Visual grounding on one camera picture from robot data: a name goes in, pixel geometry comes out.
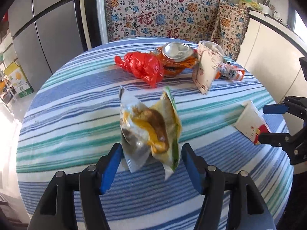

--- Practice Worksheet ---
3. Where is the white red paper carton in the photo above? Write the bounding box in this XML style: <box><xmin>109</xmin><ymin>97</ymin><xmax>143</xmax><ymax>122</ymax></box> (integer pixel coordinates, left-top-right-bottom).
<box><xmin>234</xmin><ymin>100</ymin><xmax>271</xmax><ymax>145</ymax></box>

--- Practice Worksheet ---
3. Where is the orange white snack wrapper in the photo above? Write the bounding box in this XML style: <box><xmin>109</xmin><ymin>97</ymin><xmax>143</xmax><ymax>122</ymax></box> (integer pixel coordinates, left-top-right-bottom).
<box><xmin>213</xmin><ymin>62</ymin><xmax>245</xmax><ymax>81</ymax></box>

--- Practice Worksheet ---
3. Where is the floral paper cup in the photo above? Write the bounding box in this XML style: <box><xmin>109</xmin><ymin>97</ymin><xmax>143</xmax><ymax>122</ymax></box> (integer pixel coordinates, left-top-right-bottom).
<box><xmin>192</xmin><ymin>40</ymin><xmax>224</xmax><ymax>95</ymax></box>

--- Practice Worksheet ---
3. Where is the yellow snack wrapper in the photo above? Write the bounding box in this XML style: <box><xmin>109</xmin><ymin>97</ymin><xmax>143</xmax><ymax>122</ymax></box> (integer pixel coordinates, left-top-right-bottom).
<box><xmin>119</xmin><ymin>86</ymin><xmax>182</xmax><ymax>180</ymax></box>

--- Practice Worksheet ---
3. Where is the crushed orange soda can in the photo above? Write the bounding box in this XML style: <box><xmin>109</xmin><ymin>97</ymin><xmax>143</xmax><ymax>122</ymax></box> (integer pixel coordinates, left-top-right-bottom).
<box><xmin>151</xmin><ymin>42</ymin><xmax>198</xmax><ymax>77</ymax></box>

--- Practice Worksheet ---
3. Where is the red plastic bag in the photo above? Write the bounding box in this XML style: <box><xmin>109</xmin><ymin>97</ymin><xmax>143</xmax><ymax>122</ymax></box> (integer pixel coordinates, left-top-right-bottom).
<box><xmin>115</xmin><ymin>51</ymin><xmax>164</xmax><ymax>88</ymax></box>

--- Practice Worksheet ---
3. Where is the yellow green cardboard box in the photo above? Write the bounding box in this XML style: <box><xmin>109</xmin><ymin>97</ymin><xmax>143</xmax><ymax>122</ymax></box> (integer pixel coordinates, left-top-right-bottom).
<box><xmin>4</xmin><ymin>61</ymin><xmax>34</xmax><ymax>98</ymax></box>

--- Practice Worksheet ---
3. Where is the striped blue tablecloth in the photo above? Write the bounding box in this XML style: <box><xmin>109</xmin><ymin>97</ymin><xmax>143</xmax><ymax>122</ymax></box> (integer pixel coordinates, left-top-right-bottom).
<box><xmin>16</xmin><ymin>37</ymin><xmax>293</xmax><ymax>229</ymax></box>

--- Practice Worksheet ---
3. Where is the patterned fabric cover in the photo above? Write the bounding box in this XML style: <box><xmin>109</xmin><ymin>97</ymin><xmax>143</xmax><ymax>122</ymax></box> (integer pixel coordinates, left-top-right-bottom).
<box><xmin>105</xmin><ymin>0</ymin><xmax>249</xmax><ymax>60</ymax></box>

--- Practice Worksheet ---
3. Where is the grey refrigerator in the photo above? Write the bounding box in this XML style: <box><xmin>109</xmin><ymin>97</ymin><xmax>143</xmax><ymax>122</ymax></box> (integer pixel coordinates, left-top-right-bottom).
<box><xmin>8</xmin><ymin>0</ymin><xmax>87</xmax><ymax>91</ymax></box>

